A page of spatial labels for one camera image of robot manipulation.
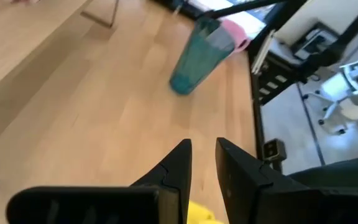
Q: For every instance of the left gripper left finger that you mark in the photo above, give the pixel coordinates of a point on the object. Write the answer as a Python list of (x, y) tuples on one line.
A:
[(172, 174)]

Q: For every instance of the black table edge frame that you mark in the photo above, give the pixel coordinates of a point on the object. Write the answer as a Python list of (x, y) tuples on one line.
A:
[(257, 118)]

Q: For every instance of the yellow banana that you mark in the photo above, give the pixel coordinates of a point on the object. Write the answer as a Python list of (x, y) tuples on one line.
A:
[(200, 216)]

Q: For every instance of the grey desktop machine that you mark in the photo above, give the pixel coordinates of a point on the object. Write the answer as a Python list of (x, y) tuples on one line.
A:
[(314, 42)]

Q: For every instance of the pink plastic cup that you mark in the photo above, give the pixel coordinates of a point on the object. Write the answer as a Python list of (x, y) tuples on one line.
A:
[(238, 35)]

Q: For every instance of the teal faceted plastic tumbler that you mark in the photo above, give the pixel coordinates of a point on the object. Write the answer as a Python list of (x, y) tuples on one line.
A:
[(197, 59)]

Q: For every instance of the white office chair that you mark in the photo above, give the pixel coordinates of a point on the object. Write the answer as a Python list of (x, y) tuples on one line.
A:
[(350, 84)]

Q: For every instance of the black storage rack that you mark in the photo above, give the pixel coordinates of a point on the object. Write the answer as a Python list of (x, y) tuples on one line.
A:
[(275, 79)]

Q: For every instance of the small table-level camera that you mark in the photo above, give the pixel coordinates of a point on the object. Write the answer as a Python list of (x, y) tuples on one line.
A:
[(274, 150)]

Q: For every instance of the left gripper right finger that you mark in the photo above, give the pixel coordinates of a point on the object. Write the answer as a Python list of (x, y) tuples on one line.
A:
[(244, 180)]

